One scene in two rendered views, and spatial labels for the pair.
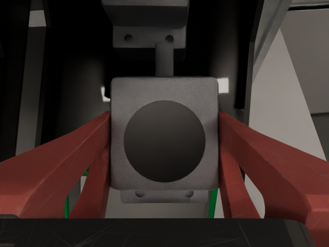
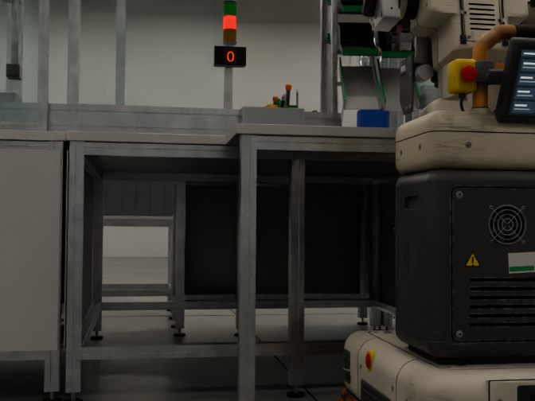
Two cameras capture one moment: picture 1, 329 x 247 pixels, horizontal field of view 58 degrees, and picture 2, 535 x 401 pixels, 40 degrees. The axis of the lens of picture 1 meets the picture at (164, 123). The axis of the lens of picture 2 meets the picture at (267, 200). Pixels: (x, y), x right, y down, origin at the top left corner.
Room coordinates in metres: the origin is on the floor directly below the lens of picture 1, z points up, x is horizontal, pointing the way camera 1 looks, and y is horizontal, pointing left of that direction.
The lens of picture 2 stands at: (-2.59, 0.68, 0.57)
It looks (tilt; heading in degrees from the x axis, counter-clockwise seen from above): 2 degrees up; 356
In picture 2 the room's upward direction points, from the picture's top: straight up
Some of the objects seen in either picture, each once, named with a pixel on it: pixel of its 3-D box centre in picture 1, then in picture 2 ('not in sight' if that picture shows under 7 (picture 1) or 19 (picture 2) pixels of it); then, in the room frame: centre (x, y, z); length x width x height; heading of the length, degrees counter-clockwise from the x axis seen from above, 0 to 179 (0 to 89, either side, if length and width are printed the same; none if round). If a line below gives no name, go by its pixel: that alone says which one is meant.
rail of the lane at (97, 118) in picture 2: not in sight; (213, 122); (-0.09, 0.69, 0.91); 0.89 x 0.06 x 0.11; 96
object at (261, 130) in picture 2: not in sight; (355, 145); (-0.10, 0.21, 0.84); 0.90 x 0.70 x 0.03; 95
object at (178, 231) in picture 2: not in sight; (371, 251); (1.48, -0.18, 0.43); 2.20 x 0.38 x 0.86; 96
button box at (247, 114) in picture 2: not in sight; (271, 117); (-0.13, 0.50, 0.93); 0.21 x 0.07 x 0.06; 96
